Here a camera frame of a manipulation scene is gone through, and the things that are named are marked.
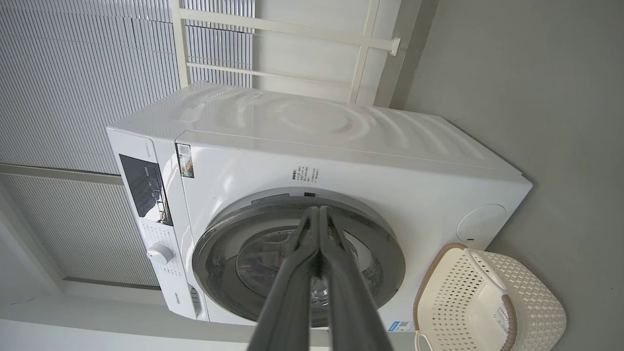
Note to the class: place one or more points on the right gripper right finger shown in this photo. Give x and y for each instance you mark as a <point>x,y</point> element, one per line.
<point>353,312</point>

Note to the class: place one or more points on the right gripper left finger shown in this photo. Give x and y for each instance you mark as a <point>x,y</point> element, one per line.
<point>287,302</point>

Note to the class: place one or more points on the round dark glass washer door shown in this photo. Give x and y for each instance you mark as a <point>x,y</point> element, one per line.
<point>219,263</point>

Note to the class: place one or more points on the cream perforated laundry basket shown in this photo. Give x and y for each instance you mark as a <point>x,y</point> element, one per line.
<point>458,302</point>

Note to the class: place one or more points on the white control dial knob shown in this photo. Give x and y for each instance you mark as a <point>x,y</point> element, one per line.
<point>160,254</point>

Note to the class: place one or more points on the white front-load washing machine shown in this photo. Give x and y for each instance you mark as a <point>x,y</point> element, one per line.
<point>341,146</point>

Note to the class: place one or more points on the black washing machine display panel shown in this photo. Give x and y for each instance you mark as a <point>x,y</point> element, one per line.
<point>144,187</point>

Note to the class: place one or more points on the blue energy label sticker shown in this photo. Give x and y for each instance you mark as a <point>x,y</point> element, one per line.
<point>400,326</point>

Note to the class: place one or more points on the printed text label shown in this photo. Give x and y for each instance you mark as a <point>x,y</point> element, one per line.
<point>305,175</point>

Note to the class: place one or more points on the round drain filter cover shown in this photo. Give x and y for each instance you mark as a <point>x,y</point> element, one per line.
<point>481,222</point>

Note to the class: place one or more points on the QR code sticker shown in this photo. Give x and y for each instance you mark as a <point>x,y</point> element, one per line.
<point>185,160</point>

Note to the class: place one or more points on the white slatted window blind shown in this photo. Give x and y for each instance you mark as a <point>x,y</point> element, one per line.
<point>73,83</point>
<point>87,229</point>

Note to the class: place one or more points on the white metal rack frame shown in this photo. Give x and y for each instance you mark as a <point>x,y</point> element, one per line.
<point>292,28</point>

